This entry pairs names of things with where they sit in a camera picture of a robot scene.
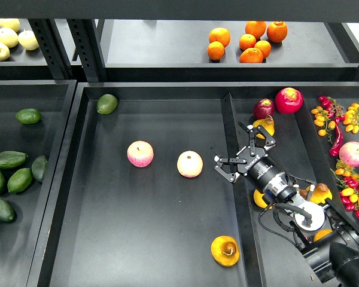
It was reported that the cherry tomato bunch lower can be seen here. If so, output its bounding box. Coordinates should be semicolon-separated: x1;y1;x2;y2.
331;160;359;220

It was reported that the cherry tomato bunch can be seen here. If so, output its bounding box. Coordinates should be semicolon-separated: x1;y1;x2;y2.
331;160;359;220
311;96;359;144

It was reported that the dark green upright avocado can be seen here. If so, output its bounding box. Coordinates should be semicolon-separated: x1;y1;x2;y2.
31;155;48;182

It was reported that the red chili pepper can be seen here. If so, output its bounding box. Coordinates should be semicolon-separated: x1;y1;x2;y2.
329;125;343;157

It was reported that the black centre tray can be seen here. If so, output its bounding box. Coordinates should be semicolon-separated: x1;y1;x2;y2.
26;81;359;287

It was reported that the small orange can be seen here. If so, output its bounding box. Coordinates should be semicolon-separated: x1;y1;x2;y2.
239;33;257;51
254;40;272;59

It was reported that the black left tray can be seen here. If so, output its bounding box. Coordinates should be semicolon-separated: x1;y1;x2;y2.
0;80;76;286

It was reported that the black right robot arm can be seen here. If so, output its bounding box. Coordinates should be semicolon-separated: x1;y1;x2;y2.
214;123;359;286

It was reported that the orange front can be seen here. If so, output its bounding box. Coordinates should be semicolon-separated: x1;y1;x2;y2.
239;48;263;63

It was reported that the black shelf frame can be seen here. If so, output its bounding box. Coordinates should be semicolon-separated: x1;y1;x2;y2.
0;0;359;83

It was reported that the green avocado upper left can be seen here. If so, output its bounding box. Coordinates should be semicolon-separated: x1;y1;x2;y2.
16;108;42;124

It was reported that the yellow pear brown top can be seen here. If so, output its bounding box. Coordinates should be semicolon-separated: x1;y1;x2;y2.
299;183;333;204

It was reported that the yellow pear lower left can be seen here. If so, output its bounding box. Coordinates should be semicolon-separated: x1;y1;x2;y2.
253;190;269;209

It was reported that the small orange centre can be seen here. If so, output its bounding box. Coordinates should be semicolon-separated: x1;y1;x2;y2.
239;33;257;51

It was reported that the yellow pear with stem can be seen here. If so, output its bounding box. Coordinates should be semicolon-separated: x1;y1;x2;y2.
211;236;240;267

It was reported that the black tray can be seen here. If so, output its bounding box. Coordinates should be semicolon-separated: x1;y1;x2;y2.
26;81;359;287
0;80;76;286

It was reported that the orange top right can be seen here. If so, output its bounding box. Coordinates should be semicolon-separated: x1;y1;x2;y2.
267;22;288;43

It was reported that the orange top middle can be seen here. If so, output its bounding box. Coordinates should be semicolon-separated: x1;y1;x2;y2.
245;21;267;39

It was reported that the small orange right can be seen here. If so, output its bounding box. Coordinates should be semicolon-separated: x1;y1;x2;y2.
254;40;272;59

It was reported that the pale yellow pear right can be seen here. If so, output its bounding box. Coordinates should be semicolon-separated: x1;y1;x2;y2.
18;30;39;51

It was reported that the green avocado top centre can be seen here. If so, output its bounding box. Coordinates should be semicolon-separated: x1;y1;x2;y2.
96;94;118;115

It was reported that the dark red onion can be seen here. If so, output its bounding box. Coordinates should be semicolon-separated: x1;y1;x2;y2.
252;98;275;120

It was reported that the orange upper left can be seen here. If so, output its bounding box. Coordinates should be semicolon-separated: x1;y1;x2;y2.
209;27;231;47

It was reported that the yellow pear near onion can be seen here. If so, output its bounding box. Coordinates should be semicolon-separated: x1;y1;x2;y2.
252;115;275;136

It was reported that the pink red apple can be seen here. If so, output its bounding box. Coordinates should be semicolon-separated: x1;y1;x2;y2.
127;141;154;168

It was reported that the orange pear lower right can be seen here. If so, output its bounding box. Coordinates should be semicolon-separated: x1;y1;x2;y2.
313;229;332;242

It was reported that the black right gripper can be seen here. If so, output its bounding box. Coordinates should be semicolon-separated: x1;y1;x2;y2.
210;121;297;203

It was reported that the large red apple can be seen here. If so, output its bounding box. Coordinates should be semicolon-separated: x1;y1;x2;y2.
275;87;304;114

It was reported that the pale yellow pear top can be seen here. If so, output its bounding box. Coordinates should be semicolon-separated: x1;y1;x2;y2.
0;18;20;33

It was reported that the pink apple right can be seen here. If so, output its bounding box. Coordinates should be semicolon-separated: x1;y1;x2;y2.
339;141;359;167

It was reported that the pale pink apple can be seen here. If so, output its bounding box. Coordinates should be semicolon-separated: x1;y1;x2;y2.
177;151;203;178

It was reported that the bright green avocado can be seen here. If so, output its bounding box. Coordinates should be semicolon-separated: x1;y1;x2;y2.
7;168;33;194

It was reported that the cherry tomato bunch upper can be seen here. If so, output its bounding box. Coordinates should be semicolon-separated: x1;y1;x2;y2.
311;96;359;144

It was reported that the orange lower left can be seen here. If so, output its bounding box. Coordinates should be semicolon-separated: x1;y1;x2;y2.
207;41;225;61

